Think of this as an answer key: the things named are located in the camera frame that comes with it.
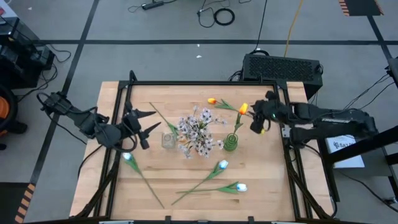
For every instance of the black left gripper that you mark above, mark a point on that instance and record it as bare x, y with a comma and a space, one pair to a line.
132, 126

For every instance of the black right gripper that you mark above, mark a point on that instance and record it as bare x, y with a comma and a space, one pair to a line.
270, 110

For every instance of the clear cut-glass vase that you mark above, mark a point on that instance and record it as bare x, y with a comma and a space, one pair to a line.
168, 140

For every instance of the orange artificial tulip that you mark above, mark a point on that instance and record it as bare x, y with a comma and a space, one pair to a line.
211, 100

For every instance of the blue white artificial tulip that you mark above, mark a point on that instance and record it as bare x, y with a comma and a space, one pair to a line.
135, 166
223, 164
228, 188

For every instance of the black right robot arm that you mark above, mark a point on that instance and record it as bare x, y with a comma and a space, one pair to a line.
335, 119

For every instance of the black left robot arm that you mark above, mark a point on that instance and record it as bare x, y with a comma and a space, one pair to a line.
84, 121

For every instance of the green glass vase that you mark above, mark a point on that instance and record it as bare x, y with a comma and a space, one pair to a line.
230, 144

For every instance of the black mesh computer case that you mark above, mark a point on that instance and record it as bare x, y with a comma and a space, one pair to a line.
280, 71

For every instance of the white labelled box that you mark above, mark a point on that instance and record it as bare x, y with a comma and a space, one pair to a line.
345, 152

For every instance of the black metal stand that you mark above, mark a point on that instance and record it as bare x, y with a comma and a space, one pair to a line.
367, 144

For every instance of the black power strip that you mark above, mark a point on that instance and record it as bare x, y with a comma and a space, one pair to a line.
152, 5

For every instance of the black equipment cabinet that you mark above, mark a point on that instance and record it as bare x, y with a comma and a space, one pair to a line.
18, 62

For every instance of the black hazard-striped floor mat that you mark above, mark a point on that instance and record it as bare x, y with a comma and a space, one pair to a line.
360, 7
12, 202

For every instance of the silver metal bracket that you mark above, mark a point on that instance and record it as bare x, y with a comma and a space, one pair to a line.
285, 131

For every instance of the black metal table frame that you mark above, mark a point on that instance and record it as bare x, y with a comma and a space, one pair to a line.
202, 83

